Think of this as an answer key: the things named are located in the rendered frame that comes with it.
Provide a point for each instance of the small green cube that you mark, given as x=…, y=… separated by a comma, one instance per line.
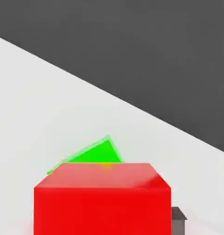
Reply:
x=100, y=154

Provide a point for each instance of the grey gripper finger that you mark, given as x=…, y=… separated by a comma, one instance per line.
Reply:
x=177, y=223

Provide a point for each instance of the small red cube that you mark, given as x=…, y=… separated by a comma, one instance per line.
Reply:
x=102, y=207

